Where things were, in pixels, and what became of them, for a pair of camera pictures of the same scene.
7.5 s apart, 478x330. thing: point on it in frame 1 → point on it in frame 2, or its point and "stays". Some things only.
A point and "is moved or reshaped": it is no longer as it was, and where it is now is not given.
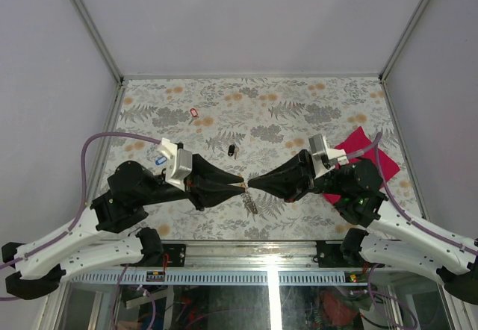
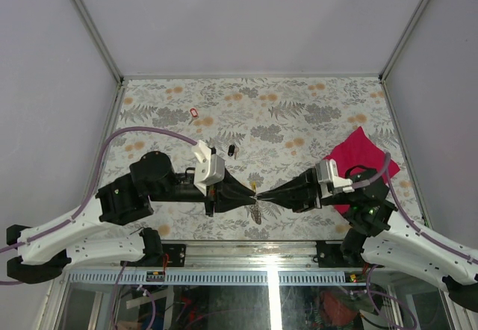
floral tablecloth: (243, 126) stays
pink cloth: (358, 141) stays
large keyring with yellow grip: (250, 204) is moved or reshaped
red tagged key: (193, 113) stays
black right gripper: (290, 180) → (300, 193)
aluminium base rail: (252, 254) stays
